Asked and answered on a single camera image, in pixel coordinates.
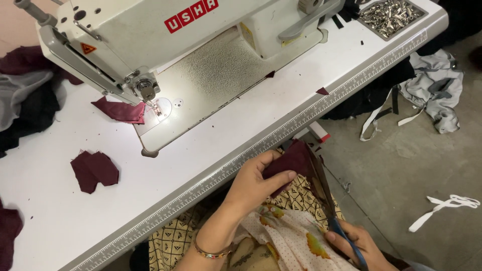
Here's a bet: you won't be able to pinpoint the person's left hand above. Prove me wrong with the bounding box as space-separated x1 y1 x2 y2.
223 150 298 223

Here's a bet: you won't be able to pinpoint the person's right hand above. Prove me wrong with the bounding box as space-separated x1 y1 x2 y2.
325 221 389 271

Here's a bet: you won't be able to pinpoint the maroon fabric piece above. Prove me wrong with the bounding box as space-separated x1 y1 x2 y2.
91 96 147 125
262 139 321 199

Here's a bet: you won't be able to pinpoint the blue handled scissors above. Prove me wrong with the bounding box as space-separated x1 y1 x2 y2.
304 142 370 271

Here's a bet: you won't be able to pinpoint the printed measuring scale strip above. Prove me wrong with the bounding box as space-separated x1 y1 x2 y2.
69 29 429 271

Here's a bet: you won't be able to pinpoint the white floral dotted scarf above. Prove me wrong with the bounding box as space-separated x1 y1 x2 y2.
228 204 360 271

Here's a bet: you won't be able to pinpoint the gold multicoloured bangle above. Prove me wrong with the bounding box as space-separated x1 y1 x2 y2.
193 236 235 260

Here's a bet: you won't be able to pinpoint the red white table fitting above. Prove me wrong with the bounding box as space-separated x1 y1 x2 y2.
307 121 332 144

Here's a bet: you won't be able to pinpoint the yellow black patterned garment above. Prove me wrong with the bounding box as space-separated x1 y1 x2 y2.
148 148 345 271

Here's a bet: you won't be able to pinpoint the white ribbon strip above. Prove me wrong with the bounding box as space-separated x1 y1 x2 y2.
408 194 481 233

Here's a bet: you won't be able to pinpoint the maroon fabric pieces stack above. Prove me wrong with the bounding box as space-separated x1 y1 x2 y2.
70 150 120 195

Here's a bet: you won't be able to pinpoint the white industrial sewing machine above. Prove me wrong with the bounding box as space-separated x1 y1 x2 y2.
14 0 346 158

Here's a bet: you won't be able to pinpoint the black fabric strips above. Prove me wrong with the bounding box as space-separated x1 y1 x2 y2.
331 0 363 29

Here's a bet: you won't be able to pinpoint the tray of metal zipper sliders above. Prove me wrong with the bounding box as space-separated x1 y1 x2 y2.
356 0 429 41

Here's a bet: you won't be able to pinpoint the heap of grey black maroon fabric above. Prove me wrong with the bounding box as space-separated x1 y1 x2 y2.
0 45 84 159

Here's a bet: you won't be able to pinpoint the maroon cloth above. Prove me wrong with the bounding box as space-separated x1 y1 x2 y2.
0 197 24 271

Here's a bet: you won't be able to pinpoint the black cloth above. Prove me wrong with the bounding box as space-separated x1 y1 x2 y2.
416 0 482 57

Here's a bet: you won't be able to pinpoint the grey garment with straps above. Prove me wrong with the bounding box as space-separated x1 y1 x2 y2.
359 49 464 142

